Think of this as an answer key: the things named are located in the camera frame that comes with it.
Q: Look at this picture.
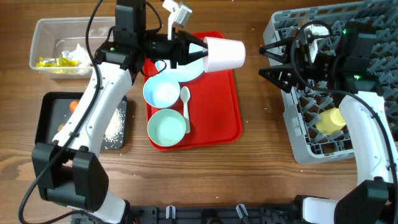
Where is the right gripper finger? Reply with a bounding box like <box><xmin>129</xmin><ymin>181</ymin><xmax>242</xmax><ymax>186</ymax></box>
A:
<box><xmin>259</xmin><ymin>40</ymin><xmax>293</xmax><ymax>64</ymax></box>
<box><xmin>259</xmin><ymin>67</ymin><xmax>295</xmax><ymax>93</ymax></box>

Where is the pink plastic cup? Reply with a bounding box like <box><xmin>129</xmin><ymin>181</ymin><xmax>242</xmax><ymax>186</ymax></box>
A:
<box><xmin>203</xmin><ymin>37</ymin><xmax>246</xmax><ymax>73</ymax></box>

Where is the light blue bowl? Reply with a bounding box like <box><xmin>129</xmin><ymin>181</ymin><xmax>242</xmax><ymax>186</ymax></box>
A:
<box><xmin>143</xmin><ymin>75</ymin><xmax>180</xmax><ymax>109</ymax></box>

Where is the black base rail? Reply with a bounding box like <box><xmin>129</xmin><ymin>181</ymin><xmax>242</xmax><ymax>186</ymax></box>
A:
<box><xmin>70</xmin><ymin>203</ymin><xmax>296</xmax><ymax>224</ymax></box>

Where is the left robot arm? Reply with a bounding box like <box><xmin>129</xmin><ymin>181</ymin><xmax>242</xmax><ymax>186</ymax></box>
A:
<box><xmin>31</xmin><ymin>1</ymin><xmax>208</xmax><ymax>223</ymax></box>

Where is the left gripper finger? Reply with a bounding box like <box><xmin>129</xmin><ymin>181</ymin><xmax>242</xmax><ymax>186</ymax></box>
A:
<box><xmin>183</xmin><ymin>51</ymin><xmax>208</xmax><ymax>65</ymax></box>
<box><xmin>178</xmin><ymin>30</ymin><xmax>208</xmax><ymax>50</ymax></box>

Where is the green bowl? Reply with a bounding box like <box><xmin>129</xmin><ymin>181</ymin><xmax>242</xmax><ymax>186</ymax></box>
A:
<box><xmin>147</xmin><ymin>109</ymin><xmax>186</xmax><ymax>147</ymax></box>

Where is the white plastic spoon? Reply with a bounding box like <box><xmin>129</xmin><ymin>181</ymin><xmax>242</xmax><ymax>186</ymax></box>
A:
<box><xmin>180</xmin><ymin>86</ymin><xmax>190</xmax><ymax>134</ymax></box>

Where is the orange carrot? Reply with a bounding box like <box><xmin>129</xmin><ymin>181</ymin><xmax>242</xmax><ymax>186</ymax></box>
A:
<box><xmin>69</xmin><ymin>100</ymin><xmax>79</xmax><ymax>113</ymax></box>

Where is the grey dishwasher rack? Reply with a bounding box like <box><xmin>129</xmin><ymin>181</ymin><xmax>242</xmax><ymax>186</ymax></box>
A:
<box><xmin>263</xmin><ymin>1</ymin><xmax>397</xmax><ymax>165</ymax></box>

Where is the white tissue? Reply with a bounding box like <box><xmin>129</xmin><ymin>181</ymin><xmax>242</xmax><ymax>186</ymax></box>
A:
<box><xmin>61</xmin><ymin>44</ymin><xmax>92</xmax><ymax>75</ymax></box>

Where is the yellow candy wrapper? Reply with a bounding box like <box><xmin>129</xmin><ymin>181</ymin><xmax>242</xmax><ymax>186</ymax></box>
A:
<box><xmin>35</xmin><ymin>55</ymin><xmax>79</xmax><ymax>74</ymax></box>

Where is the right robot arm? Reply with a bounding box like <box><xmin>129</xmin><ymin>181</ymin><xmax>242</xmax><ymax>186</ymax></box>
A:
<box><xmin>259</xmin><ymin>21</ymin><xmax>397</xmax><ymax>223</ymax></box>

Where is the clear plastic bin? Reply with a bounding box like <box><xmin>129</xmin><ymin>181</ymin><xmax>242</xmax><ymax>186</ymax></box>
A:
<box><xmin>29</xmin><ymin>16</ymin><xmax>116</xmax><ymax>79</ymax></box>

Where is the yellow plastic cup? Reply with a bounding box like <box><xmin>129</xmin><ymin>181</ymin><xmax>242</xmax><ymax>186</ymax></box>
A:
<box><xmin>315</xmin><ymin>108</ymin><xmax>346</xmax><ymax>136</ymax></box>

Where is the white rice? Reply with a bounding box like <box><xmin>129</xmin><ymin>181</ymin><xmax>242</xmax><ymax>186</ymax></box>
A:
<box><xmin>101</xmin><ymin>109</ymin><xmax>125</xmax><ymax>150</ymax></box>

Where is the brown nut shell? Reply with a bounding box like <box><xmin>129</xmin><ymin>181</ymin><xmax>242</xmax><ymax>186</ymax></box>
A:
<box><xmin>57</xmin><ymin>124</ymin><xmax>65</xmax><ymax>132</ymax></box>

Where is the light blue plate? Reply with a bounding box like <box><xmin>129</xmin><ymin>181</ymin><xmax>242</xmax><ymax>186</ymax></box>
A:
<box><xmin>155</xmin><ymin>58</ymin><xmax>204</xmax><ymax>83</ymax></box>

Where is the black plastic tray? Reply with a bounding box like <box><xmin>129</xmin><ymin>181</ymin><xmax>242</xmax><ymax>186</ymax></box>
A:
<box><xmin>35</xmin><ymin>92</ymin><xmax>127</xmax><ymax>144</ymax></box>

